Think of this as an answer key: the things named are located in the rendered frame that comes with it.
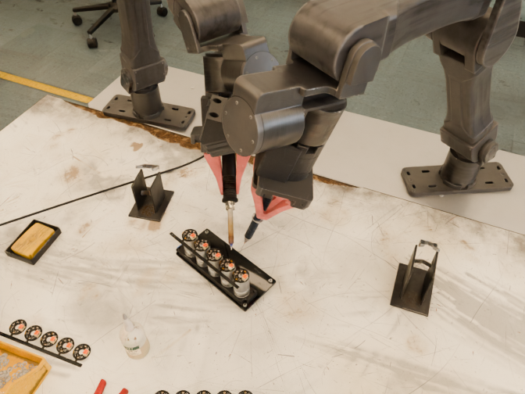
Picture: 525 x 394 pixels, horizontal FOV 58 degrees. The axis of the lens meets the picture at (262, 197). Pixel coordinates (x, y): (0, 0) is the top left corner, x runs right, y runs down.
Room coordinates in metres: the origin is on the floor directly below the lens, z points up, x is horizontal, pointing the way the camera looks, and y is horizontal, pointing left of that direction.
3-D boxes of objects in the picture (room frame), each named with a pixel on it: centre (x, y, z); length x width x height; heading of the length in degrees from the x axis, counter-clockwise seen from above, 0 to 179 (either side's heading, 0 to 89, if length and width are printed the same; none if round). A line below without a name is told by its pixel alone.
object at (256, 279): (0.44, 0.06, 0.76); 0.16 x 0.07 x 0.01; 48
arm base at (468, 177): (0.65, -0.37, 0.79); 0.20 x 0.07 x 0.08; 95
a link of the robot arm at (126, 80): (0.85, 0.25, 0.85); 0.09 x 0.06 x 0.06; 126
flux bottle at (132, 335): (0.31, 0.18, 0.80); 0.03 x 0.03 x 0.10
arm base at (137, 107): (0.86, 0.25, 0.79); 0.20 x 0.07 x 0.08; 73
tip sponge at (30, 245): (0.50, 0.39, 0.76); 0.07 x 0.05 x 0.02; 160
